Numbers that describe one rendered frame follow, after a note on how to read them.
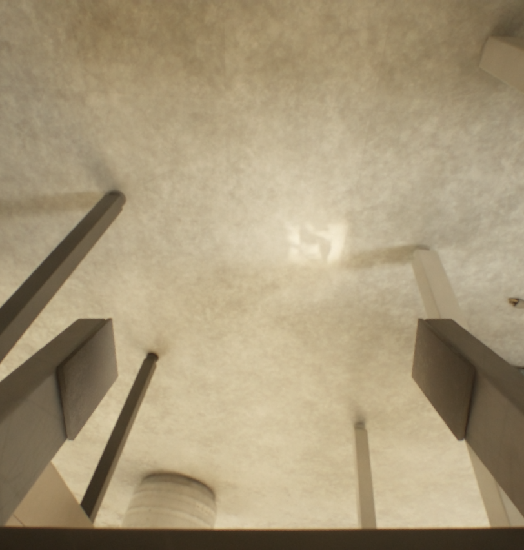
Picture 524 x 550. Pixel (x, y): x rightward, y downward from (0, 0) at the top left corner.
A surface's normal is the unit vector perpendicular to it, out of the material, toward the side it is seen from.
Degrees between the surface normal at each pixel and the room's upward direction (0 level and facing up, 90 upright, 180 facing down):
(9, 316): 90
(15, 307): 90
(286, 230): 0
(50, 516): 90
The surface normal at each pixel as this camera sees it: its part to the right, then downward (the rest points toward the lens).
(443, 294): 0.04, -0.78
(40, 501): 0.99, 0.10
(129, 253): -0.11, 0.62
